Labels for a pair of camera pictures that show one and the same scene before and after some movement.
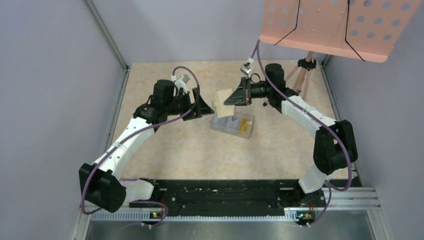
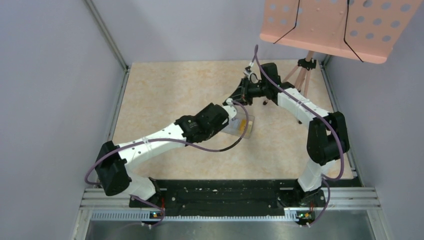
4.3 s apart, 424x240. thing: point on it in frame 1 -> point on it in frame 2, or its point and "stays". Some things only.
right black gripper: [242, 95] stays
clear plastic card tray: [240, 124] stays
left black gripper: [202, 107] -> [224, 123]
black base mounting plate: [235, 197] stays
